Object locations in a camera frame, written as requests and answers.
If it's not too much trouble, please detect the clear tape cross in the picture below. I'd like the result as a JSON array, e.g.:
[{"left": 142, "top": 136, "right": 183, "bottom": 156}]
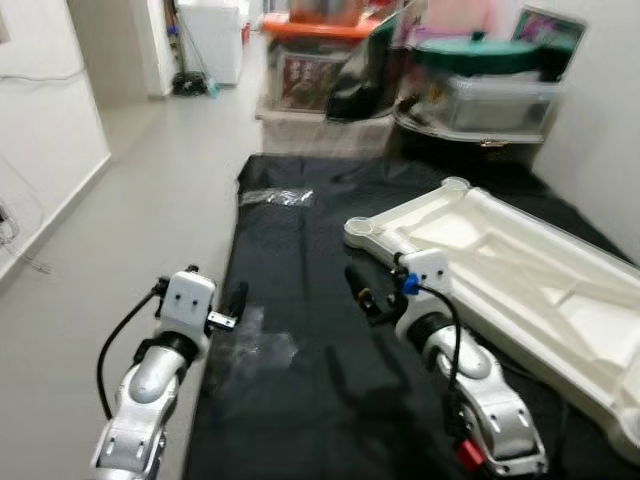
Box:
[{"left": 215, "top": 305, "right": 301, "bottom": 386}]

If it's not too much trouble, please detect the clear tape strip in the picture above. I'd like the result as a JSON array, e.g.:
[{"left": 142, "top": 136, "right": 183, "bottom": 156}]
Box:
[{"left": 240, "top": 187, "right": 316, "bottom": 208}]

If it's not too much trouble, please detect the black tablecloth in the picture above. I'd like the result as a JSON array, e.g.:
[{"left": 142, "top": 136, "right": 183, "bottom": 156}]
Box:
[{"left": 182, "top": 152, "right": 640, "bottom": 480}]

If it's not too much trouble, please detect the black wok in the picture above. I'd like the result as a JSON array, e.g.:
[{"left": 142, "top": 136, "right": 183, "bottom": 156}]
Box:
[{"left": 393, "top": 100, "right": 546, "bottom": 161}]

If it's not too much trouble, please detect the white plastic table top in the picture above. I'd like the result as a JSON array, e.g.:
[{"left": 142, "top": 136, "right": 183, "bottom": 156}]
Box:
[{"left": 343, "top": 177, "right": 640, "bottom": 466}]

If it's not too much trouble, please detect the shiny black bag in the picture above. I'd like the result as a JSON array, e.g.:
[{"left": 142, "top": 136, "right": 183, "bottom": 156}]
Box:
[{"left": 325, "top": 10, "right": 421, "bottom": 123}]

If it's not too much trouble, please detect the orange-lidded storage box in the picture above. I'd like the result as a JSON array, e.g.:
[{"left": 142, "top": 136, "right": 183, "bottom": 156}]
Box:
[{"left": 262, "top": 10, "right": 386, "bottom": 113}]

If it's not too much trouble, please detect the clear plastic storage container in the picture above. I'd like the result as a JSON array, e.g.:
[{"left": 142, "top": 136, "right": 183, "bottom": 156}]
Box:
[{"left": 430, "top": 72, "right": 561, "bottom": 136}]

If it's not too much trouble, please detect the green pot lid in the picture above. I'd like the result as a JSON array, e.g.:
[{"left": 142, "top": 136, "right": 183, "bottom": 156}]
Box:
[{"left": 415, "top": 33, "right": 546, "bottom": 79}]

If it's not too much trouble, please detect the white chest freezer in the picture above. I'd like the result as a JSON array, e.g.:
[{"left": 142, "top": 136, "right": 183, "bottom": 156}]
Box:
[{"left": 180, "top": 0, "right": 249, "bottom": 86}]

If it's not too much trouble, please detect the translucent pink plastic container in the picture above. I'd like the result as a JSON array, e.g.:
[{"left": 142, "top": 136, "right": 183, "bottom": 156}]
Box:
[{"left": 425, "top": 0, "right": 501, "bottom": 36}]

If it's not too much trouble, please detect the framed picture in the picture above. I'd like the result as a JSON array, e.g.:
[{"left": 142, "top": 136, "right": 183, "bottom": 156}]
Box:
[{"left": 510, "top": 8, "right": 586, "bottom": 81}]

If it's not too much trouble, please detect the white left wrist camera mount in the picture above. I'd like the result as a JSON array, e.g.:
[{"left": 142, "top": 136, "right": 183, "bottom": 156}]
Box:
[{"left": 158, "top": 268, "right": 218, "bottom": 351}]

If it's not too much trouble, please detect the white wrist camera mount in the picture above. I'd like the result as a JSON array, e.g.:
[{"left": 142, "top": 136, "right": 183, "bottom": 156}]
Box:
[
  {"left": 158, "top": 268, "right": 218, "bottom": 351},
  {"left": 393, "top": 250, "right": 453, "bottom": 331}
]

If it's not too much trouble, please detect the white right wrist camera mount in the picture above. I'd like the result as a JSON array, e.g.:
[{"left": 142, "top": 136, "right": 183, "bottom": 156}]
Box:
[{"left": 393, "top": 250, "right": 453, "bottom": 331}]

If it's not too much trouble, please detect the black coiled hose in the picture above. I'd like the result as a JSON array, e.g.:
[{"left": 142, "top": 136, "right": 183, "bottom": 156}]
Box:
[{"left": 172, "top": 70, "right": 209, "bottom": 96}]

